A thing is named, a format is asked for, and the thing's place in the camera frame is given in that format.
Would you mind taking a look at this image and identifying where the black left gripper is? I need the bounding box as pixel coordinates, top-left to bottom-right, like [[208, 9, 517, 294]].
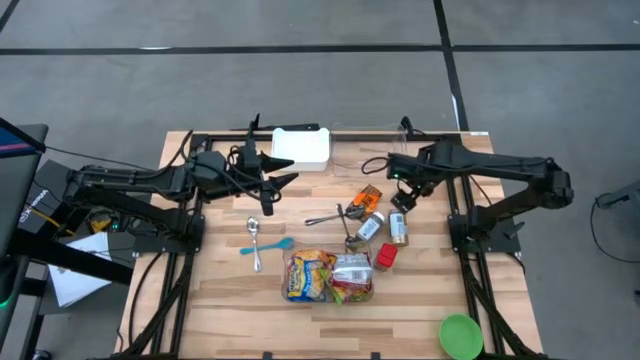
[[229, 142, 300, 217]]

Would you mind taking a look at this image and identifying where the tan-lid spice jar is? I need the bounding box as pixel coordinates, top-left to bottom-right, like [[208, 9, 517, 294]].
[[388, 209, 410, 247]]

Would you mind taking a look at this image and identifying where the white-lid spice jar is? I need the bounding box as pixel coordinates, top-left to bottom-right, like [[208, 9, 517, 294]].
[[355, 211, 386, 242]]

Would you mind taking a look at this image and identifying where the red-lid spice container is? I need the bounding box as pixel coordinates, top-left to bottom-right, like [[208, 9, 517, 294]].
[[374, 242, 399, 272]]

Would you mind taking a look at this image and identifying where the red white-backed ramen pack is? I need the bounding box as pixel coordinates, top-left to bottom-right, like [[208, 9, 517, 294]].
[[332, 252, 375, 291]]

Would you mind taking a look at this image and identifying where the blue soy sauce ramen pack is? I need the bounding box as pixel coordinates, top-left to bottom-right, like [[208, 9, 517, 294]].
[[286, 252, 334, 303]]

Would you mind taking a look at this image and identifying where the clear plastic bin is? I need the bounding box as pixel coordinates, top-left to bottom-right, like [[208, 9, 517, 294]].
[[329, 122, 409, 179], [282, 242, 376, 305]]

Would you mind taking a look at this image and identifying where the pink green-edged ramen pack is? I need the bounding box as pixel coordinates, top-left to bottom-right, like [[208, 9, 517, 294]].
[[319, 279, 371, 306]]

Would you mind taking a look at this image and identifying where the white plastic bin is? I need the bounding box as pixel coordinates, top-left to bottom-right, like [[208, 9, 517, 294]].
[[271, 127, 332, 172]]

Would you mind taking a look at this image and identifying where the brown orange taco mix packet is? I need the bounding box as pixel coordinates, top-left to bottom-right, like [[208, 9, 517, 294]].
[[349, 184, 384, 219]]

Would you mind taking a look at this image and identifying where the silver metal spoon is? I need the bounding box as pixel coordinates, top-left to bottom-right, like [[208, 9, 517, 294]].
[[245, 216, 264, 273]]

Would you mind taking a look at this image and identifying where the teal silicone spoon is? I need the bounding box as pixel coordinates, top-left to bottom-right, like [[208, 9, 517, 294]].
[[239, 236, 296, 256]]

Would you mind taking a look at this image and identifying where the green plastic bowl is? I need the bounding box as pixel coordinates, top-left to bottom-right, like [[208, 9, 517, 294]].
[[438, 313, 485, 360]]

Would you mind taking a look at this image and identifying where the white paper sheet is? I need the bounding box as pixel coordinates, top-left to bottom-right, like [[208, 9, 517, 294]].
[[48, 232, 114, 309]]

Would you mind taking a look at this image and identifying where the black equipment case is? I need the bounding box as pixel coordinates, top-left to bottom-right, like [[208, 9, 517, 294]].
[[19, 159, 84, 236]]

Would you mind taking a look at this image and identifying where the dark flat monitor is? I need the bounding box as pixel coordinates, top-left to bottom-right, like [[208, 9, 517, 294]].
[[0, 117, 50, 261]]

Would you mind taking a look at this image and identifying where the black mounting bracket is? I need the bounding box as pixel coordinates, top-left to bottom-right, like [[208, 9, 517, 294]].
[[229, 113, 321, 135]]

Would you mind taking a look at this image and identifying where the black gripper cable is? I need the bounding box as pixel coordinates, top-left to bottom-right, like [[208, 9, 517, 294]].
[[360, 155, 401, 176]]

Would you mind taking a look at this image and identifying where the black metal table frame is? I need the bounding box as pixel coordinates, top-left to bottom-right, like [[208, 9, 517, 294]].
[[117, 130, 546, 360]]

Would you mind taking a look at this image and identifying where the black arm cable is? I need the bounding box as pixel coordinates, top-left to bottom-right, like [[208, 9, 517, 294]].
[[44, 129, 236, 174]]

